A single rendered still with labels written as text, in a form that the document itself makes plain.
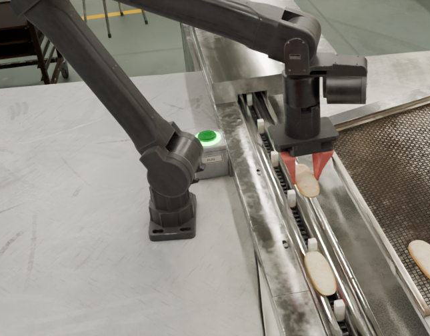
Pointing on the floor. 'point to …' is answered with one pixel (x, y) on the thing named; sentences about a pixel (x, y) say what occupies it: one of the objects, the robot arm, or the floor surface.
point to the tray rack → (21, 43)
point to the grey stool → (107, 15)
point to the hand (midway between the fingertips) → (304, 177)
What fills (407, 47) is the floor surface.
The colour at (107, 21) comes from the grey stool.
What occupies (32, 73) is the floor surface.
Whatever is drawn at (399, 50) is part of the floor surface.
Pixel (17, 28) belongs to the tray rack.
